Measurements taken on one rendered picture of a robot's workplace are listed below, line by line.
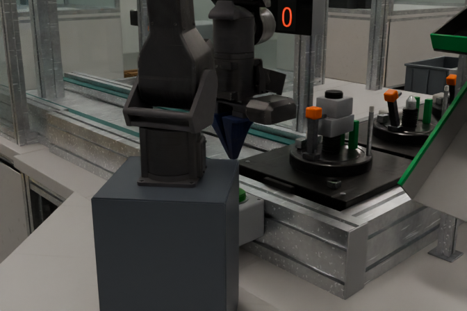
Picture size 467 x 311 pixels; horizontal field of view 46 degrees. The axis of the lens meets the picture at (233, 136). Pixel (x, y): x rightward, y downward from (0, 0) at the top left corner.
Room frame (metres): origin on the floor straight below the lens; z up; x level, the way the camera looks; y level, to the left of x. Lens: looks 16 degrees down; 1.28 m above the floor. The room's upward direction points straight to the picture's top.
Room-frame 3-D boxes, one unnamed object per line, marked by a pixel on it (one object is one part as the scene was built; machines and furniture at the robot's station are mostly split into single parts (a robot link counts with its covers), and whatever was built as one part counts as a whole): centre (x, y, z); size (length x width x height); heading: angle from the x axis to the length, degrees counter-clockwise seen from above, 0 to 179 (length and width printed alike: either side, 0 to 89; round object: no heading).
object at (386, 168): (0.89, -0.17, 0.96); 0.24 x 0.24 x 0.02; 43
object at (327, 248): (0.99, 0.13, 0.91); 0.89 x 0.06 x 0.11; 43
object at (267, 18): (0.80, -0.01, 1.24); 0.12 x 0.08 x 0.11; 158
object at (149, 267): (0.58, 0.07, 0.96); 0.14 x 0.14 x 0.20; 84
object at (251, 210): (0.81, 0.05, 0.93); 0.21 x 0.07 x 0.06; 43
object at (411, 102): (1.07, -0.35, 1.01); 0.24 x 0.24 x 0.13; 43
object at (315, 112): (0.86, -0.13, 1.04); 0.04 x 0.02 x 0.08; 133
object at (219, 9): (0.76, 0.00, 1.21); 0.09 x 0.06 x 0.07; 158
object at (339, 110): (0.90, -0.17, 1.06); 0.08 x 0.04 x 0.07; 133
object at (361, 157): (0.89, -0.17, 0.98); 0.14 x 0.14 x 0.02
